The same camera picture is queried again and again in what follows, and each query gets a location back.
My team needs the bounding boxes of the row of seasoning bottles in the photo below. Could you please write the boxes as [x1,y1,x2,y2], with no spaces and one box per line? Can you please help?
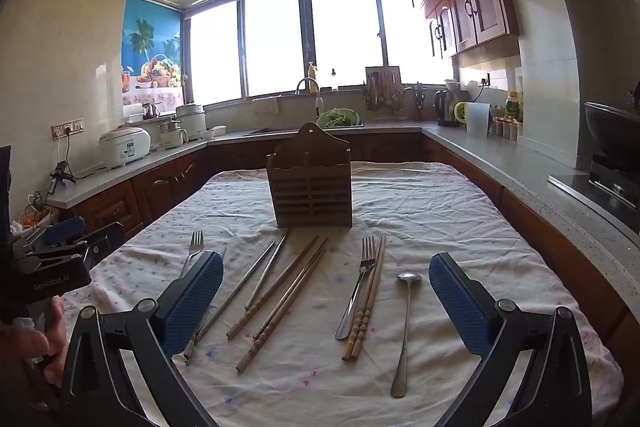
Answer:
[492,117,523,142]

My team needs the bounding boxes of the large white steamer pot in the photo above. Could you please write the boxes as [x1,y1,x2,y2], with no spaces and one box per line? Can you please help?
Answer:
[175,103,207,140]

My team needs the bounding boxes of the light wooden chopstick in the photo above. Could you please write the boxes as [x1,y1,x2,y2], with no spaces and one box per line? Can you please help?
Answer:
[350,237,387,362]
[341,236,383,362]

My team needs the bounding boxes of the black wok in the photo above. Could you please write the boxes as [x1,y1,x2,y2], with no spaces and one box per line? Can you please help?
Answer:
[584,101,640,158]

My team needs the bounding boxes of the wall power outlet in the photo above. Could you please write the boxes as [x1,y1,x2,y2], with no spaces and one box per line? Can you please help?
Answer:
[51,119,85,140]

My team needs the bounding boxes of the green colander with vegetables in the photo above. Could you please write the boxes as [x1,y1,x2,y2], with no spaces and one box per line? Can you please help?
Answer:
[316,108,363,128]

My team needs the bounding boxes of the dark electric kettle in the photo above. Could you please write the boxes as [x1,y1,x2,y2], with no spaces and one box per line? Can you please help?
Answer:
[434,89,462,128]

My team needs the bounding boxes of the silver spoon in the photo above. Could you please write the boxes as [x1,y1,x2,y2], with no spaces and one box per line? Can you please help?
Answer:
[390,271,423,399]

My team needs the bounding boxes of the white floral tablecloth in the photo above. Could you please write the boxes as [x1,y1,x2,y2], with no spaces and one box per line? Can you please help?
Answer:
[65,161,626,427]

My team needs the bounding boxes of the dark wooden chopstick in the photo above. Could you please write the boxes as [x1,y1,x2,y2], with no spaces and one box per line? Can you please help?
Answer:
[252,239,328,342]
[226,234,321,341]
[235,238,330,374]

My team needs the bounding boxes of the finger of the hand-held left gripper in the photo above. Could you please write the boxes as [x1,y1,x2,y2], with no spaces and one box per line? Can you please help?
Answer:
[30,215,87,258]
[75,221,127,270]

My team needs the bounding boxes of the lower wooden cabinets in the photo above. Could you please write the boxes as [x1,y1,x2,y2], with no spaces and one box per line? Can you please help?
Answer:
[70,131,506,240]

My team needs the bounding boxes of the small white electric pot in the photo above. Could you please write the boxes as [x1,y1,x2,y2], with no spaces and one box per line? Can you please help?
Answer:
[159,119,190,150]

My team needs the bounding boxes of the white plastic pitcher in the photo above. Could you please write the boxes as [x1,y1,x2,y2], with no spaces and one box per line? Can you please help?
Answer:
[454,102,492,138]

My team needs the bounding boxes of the person's left hand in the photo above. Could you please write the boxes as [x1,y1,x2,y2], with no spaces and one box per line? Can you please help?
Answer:
[0,296,68,408]

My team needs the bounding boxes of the metal chopstick on table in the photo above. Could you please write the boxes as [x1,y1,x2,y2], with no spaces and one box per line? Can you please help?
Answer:
[179,231,205,280]

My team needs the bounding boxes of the small black tripod camera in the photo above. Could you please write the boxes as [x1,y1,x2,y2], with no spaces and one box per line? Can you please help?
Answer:
[47,161,77,196]

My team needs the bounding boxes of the tropical fruit wall poster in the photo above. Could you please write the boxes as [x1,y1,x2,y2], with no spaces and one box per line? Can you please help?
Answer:
[121,0,183,108]

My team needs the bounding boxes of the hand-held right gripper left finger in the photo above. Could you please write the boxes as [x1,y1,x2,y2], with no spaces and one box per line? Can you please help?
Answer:
[59,250,224,427]

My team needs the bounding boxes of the gas stove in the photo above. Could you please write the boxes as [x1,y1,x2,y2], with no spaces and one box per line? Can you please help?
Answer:
[547,157,640,222]

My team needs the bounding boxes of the kitchen sink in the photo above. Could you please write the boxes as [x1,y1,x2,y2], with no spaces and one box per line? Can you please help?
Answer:
[243,127,301,138]

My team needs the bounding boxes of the kitchen faucet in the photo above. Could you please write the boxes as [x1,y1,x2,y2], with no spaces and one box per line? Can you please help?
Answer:
[295,78,325,118]

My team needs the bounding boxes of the metal chopstick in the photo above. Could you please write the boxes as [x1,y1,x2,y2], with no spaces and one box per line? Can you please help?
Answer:
[183,241,277,365]
[179,231,205,280]
[244,228,292,312]

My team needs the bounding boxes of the silver fork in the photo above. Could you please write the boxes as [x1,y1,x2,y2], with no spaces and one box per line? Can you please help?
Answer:
[336,236,377,341]

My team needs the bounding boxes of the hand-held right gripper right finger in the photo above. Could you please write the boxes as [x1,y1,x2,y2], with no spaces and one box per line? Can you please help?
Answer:
[428,252,593,427]

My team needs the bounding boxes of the wooden utensil holder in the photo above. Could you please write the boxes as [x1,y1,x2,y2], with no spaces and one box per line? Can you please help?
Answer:
[265,123,353,229]

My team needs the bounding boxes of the white rice cooker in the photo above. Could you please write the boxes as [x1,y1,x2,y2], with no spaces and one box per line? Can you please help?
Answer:
[98,126,152,170]

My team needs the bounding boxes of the large kitchen window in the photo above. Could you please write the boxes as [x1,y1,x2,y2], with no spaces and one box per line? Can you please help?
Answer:
[182,0,456,108]

